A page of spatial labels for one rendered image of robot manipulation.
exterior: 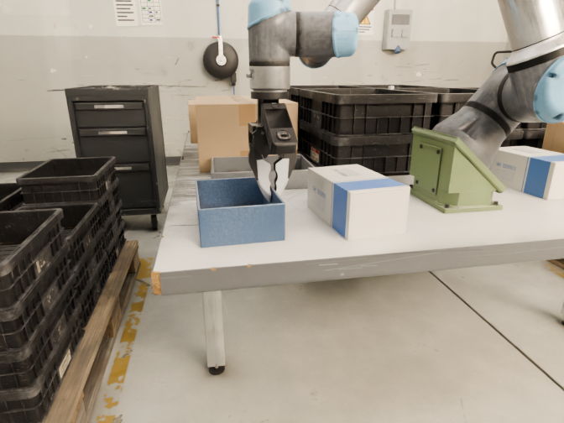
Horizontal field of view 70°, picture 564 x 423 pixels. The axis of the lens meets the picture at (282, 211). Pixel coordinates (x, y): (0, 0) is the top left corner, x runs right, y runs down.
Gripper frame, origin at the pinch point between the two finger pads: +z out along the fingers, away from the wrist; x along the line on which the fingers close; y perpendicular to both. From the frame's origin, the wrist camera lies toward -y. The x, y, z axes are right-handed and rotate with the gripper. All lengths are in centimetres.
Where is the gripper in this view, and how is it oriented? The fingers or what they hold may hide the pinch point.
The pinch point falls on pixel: (273, 196)
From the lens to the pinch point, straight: 79.3
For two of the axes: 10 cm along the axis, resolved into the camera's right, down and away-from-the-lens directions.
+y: -2.3, -3.2, 9.2
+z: 0.0, 9.4, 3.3
